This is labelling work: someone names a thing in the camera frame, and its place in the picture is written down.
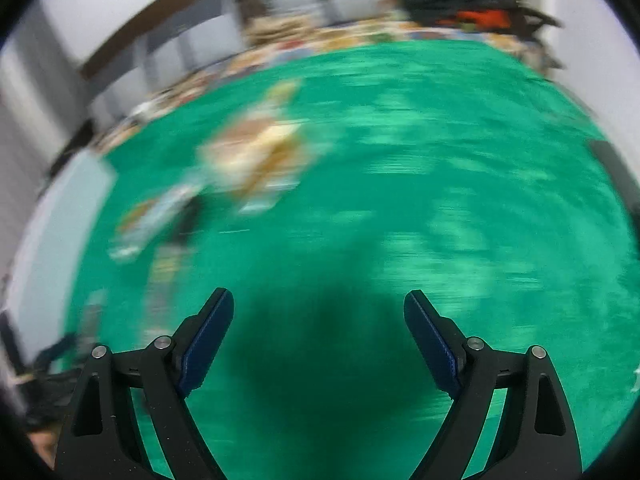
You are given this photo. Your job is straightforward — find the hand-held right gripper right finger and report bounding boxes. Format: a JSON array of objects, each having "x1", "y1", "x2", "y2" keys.
[{"x1": 403, "y1": 290, "x2": 583, "y2": 480}]

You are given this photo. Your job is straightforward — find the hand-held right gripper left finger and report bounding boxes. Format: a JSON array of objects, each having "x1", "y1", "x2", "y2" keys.
[{"x1": 52, "y1": 287, "x2": 235, "y2": 480}]

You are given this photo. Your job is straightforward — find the long black clear snack packet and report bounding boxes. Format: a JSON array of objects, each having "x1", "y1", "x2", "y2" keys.
[{"x1": 145, "y1": 195, "x2": 206, "y2": 331}]

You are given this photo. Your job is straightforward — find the clear packet with yellow snack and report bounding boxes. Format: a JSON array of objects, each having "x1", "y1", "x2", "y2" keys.
[{"x1": 114, "y1": 187, "x2": 201, "y2": 261}]

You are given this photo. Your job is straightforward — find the packaged bread loaf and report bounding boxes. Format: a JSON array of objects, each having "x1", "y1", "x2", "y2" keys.
[{"x1": 197, "y1": 115, "x2": 311, "y2": 201}]

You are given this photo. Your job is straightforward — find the yellow rice cracker packet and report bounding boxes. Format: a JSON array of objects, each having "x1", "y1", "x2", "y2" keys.
[{"x1": 260, "y1": 80, "x2": 303, "y2": 116}]

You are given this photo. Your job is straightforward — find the green patterned blanket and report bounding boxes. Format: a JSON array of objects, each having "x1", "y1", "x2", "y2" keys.
[{"x1": 65, "y1": 42, "x2": 633, "y2": 480}]

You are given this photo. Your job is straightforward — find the floral bedsheet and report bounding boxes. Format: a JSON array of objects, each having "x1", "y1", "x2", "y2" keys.
[{"x1": 92, "y1": 12, "x2": 551, "y2": 156}]

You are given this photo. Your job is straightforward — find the folded beige cloth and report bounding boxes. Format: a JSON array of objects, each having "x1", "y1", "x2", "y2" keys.
[{"x1": 245, "y1": 15, "x2": 321, "y2": 48}]

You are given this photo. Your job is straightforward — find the brown headboard panel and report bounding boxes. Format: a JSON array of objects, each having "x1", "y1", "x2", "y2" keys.
[{"x1": 80, "y1": 0, "x2": 236, "y2": 78}]

